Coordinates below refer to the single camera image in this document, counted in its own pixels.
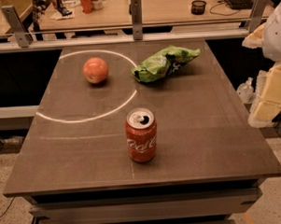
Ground left metal rail bracket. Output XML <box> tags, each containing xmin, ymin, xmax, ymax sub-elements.
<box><xmin>1</xmin><ymin>5</ymin><xmax>33</xmax><ymax>48</ymax></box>

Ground clear sanitizer bottle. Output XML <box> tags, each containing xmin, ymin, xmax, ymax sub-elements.
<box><xmin>237</xmin><ymin>77</ymin><xmax>254</xmax><ymax>103</ymax></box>

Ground red apple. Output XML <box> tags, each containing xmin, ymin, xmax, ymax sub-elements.
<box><xmin>82</xmin><ymin>57</ymin><xmax>109</xmax><ymax>84</ymax></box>

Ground metal rail bracket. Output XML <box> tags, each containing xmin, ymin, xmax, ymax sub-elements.
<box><xmin>130</xmin><ymin>0</ymin><xmax>143</xmax><ymax>40</ymax></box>
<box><xmin>245</xmin><ymin>0</ymin><xmax>268</xmax><ymax>33</ymax></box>
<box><xmin>1</xmin><ymin>5</ymin><xmax>33</xmax><ymax>48</ymax></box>

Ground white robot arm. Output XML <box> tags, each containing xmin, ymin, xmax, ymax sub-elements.
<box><xmin>242</xmin><ymin>2</ymin><xmax>281</xmax><ymax>128</ymax></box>

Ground middle metal rail bracket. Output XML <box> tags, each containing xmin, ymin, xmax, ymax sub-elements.
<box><xmin>130</xmin><ymin>0</ymin><xmax>143</xmax><ymax>40</ymax></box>

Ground black round container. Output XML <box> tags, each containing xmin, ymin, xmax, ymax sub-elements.
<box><xmin>191</xmin><ymin>0</ymin><xmax>207</xmax><ymax>15</ymax></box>

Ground red coke can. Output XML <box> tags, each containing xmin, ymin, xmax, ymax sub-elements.
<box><xmin>125</xmin><ymin>107</ymin><xmax>157</xmax><ymax>163</ymax></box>

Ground red cup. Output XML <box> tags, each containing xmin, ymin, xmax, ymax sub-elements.
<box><xmin>79</xmin><ymin>0</ymin><xmax>92</xmax><ymax>13</ymax></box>

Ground green chip bag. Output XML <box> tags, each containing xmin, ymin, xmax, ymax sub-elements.
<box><xmin>132</xmin><ymin>45</ymin><xmax>201</xmax><ymax>83</ymax></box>

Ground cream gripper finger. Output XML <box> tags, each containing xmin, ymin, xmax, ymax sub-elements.
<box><xmin>242</xmin><ymin>23</ymin><xmax>266</xmax><ymax>49</ymax></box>
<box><xmin>248</xmin><ymin>63</ymin><xmax>281</xmax><ymax>128</ymax></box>

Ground black cable on floor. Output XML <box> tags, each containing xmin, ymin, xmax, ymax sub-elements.
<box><xmin>0</xmin><ymin>197</ymin><xmax>16</xmax><ymax>223</ymax></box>

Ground right metal rail bracket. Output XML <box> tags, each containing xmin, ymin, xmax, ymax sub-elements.
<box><xmin>245</xmin><ymin>0</ymin><xmax>268</xmax><ymax>33</ymax></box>

